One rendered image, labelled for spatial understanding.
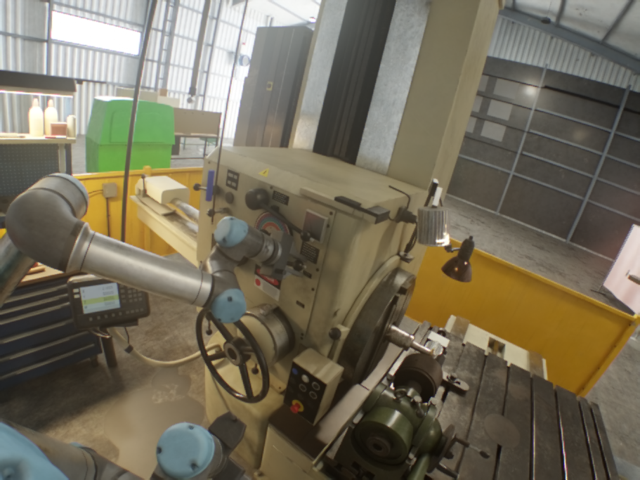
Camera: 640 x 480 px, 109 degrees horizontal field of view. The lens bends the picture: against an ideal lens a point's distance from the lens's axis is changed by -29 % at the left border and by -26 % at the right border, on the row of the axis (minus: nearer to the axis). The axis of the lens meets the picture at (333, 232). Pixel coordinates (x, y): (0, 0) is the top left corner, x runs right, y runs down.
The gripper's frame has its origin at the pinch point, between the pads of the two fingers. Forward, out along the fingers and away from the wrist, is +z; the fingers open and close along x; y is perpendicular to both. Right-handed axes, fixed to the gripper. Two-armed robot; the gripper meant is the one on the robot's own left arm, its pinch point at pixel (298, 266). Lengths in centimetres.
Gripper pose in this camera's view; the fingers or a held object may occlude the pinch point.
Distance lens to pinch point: 95.0
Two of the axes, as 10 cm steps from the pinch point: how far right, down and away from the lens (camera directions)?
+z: 4.8, 3.5, 8.0
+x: 2.4, -9.3, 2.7
